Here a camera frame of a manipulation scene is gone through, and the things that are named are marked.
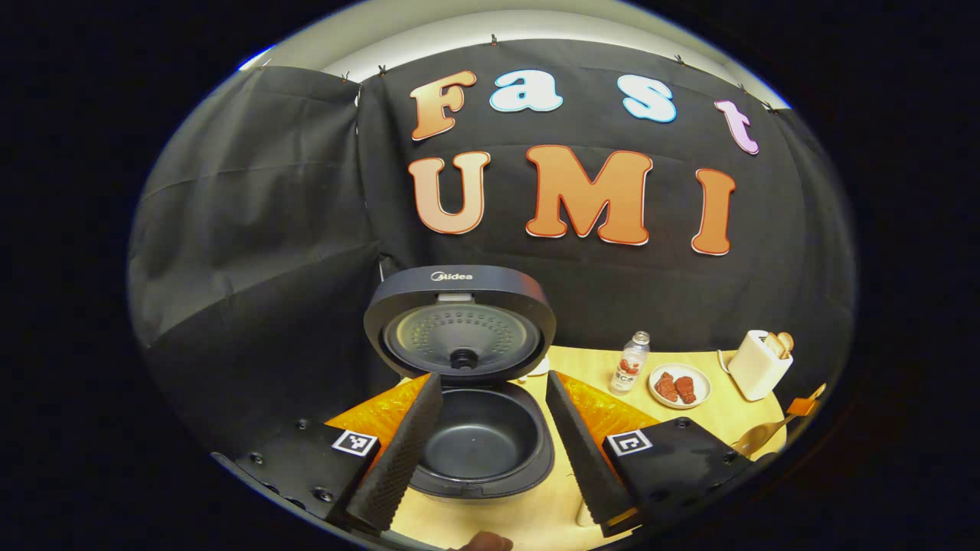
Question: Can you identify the clear drink bottle red label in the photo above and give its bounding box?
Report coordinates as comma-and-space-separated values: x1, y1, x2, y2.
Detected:
610, 331, 652, 396

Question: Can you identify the black rice cooker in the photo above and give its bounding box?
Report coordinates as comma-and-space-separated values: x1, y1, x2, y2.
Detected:
364, 265, 557, 503

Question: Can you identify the wooden spoon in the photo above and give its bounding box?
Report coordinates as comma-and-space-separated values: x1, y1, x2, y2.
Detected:
731, 383, 828, 457

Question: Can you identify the row of cloth clips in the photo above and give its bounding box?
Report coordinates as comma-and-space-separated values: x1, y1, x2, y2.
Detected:
260, 32, 778, 116

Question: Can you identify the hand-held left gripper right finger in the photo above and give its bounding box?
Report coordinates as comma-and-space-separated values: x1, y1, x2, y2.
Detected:
545, 370, 768, 538

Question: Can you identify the white round plate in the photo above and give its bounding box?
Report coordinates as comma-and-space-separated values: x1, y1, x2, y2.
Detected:
648, 363, 712, 410

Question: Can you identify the black backdrop cloth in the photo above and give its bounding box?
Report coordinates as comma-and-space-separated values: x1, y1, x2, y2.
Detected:
126, 38, 858, 452

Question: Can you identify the white toaster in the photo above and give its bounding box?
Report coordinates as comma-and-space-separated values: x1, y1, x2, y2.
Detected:
727, 331, 795, 402

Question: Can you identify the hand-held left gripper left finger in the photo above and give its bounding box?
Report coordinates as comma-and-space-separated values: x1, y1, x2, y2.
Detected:
213, 372, 445, 535

